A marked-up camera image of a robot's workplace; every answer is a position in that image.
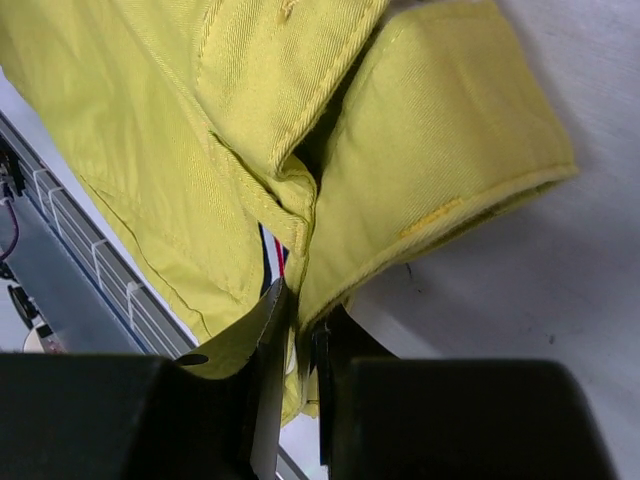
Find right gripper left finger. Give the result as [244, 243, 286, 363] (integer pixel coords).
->
[1, 280, 289, 479]

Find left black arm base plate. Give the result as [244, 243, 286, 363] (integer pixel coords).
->
[1, 147, 65, 354]

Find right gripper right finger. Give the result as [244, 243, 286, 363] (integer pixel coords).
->
[312, 308, 616, 479]

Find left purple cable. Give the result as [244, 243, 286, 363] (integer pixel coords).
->
[0, 197, 24, 261]

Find yellow-green trousers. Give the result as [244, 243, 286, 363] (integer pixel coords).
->
[1, 1, 577, 422]

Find aluminium rail frame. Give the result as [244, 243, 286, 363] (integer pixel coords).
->
[1, 120, 302, 479]

